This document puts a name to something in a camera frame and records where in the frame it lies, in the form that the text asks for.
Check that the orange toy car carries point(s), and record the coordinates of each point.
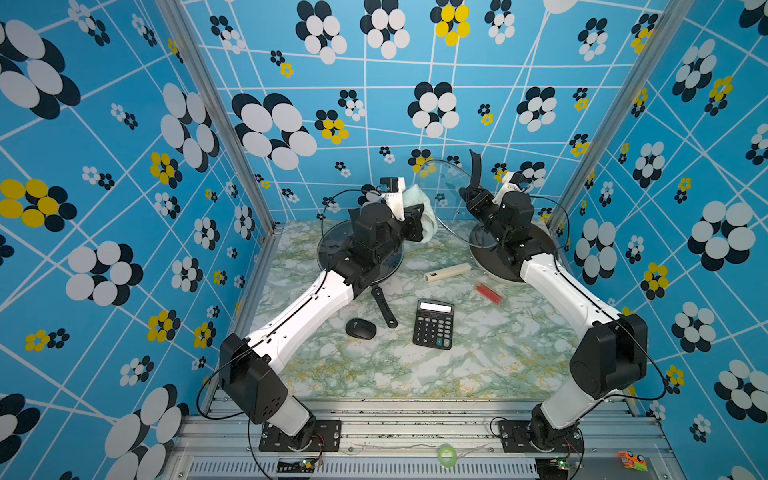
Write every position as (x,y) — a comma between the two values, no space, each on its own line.
(633,461)

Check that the black computer mouse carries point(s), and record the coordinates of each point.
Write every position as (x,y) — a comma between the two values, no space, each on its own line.
(360,329)

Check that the green tape roll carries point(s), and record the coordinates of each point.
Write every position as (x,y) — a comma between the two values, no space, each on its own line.
(447,456)

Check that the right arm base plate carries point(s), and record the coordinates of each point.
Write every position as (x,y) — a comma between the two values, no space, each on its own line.
(535,437)

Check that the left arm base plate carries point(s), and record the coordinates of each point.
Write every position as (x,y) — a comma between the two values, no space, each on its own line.
(315,437)

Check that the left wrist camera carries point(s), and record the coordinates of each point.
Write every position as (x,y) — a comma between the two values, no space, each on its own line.
(392,193)

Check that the light teal microfiber cloth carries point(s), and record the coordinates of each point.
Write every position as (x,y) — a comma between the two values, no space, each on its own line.
(414,196)

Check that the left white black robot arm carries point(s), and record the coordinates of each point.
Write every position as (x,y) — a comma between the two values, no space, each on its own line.
(250,365)

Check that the right green circuit board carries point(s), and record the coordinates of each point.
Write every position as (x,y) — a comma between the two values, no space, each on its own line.
(552,469)

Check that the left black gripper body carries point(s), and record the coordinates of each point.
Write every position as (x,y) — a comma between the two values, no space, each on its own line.
(407,230)

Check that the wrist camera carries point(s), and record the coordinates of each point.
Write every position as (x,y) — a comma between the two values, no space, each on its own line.
(392,193)
(510,183)

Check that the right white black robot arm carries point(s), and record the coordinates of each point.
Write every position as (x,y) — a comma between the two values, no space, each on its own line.
(611,353)

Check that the glass pot lid black handle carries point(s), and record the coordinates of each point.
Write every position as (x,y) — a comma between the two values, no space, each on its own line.
(445,178)

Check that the glass lid on black pan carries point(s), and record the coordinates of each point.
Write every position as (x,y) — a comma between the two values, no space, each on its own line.
(332,241)

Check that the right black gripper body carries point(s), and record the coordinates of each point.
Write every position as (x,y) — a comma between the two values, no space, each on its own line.
(485,211)

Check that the brown pan with cream handle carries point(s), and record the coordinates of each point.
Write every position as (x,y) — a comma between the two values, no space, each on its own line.
(501,248)

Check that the aluminium frame rail base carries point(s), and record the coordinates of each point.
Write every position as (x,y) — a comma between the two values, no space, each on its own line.
(399,439)

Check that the green circuit board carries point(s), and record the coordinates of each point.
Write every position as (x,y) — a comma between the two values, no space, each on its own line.
(552,469)
(298,466)

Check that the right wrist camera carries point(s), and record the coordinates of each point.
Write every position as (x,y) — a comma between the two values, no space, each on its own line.
(510,183)

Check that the left green circuit board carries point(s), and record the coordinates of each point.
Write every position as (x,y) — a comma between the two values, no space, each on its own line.
(298,466)

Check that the black desk calculator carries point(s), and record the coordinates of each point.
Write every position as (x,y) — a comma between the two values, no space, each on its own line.
(433,326)

